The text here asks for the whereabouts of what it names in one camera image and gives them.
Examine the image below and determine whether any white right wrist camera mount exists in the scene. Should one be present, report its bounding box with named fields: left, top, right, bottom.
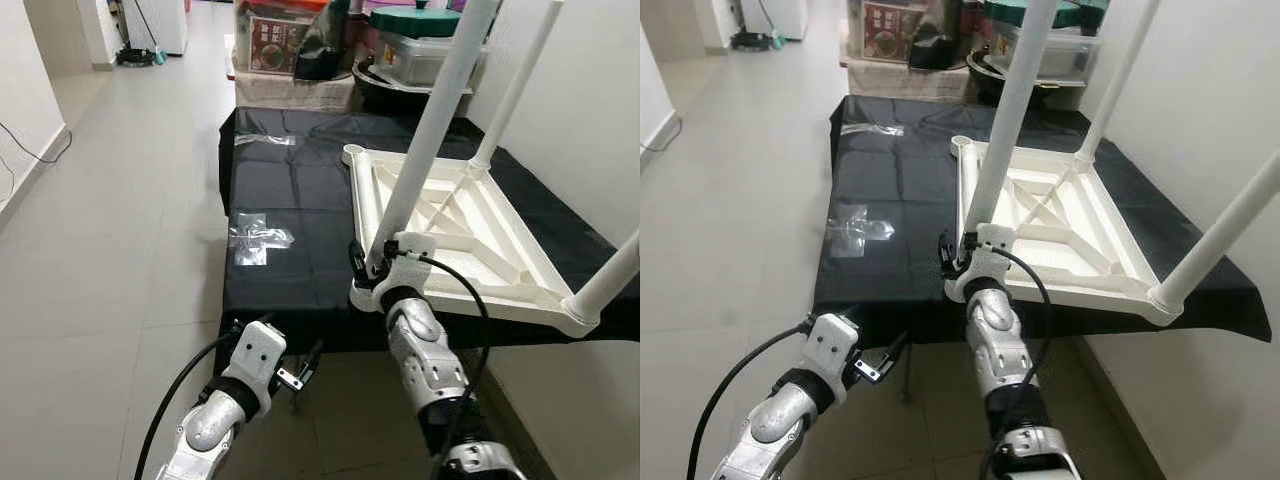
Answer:
left=945, top=225, right=1019, bottom=303
left=350, top=232, right=439, bottom=313

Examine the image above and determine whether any black plastic bag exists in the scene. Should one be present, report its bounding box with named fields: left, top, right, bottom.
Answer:
left=295, top=0, right=366, bottom=83
left=908, top=0, right=986, bottom=73

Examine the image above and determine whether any orange-lidded clear storage box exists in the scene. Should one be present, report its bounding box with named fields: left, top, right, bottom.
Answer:
left=848, top=0, right=936, bottom=66
left=235, top=0, right=331, bottom=76

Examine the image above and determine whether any beige patterned ledge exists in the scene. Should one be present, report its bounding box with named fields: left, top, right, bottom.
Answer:
left=845, top=62, right=976, bottom=101
left=232, top=72, right=361, bottom=109

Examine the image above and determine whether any white appliance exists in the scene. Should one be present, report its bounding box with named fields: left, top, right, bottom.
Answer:
left=125, top=0, right=189, bottom=56
left=740, top=0, right=809, bottom=41

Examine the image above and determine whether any green round lid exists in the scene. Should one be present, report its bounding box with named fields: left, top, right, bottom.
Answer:
left=370, top=5, right=471, bottom=39
left=985, top=0, right=1086, bottom=29

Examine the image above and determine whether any black wall cable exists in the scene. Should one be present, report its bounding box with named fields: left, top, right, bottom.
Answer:
left=0, top=120, right=73, bottom=166
left=640, top=115, right=683, bottom=156

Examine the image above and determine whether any black tablecloth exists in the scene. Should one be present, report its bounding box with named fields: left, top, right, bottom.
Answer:
left=215, top=105, right=641, bottom=351
left=812, top=95, right=1273, bottom=346

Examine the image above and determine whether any clear tape patch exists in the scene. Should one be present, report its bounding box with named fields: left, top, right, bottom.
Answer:
left=828, top=205, right=896, bottom=259
left=228, top=212, right=296, bottom=266

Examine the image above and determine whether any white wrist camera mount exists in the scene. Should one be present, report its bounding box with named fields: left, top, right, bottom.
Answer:
left=945, top=225, right=1019, bottom=303
left=350, top=232, right=439, bottom=313
left=225, top=320, right=288, bottom=416
left=803, top=313, right=861, bottom=406

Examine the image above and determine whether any white plastic table top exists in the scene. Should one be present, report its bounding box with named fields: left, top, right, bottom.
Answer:
left=948, top=135, right=1186, bottom=328
left=340, top=143, right=601, bottom=339

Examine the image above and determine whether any clear plastic storage box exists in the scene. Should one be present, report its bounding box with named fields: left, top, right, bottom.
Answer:
left=378, top=35, right=491, bottom=91
left=995, top=25, right=1101, bottom=83

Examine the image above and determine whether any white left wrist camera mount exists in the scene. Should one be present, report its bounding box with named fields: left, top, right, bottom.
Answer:
left=803, top=313, right=861, bottom=406
left=225, top=320, right=288, bottom=416

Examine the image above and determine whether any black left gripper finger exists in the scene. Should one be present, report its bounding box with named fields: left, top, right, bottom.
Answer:
left=278, top=338, right=327, bottom=394
left=855, top=330, right=912, bottom=387

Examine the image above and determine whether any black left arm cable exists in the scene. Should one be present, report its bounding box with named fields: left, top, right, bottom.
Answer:
left=685, top=322, right=816, bottom=480
left=133, top=322, right=246, bottom=480

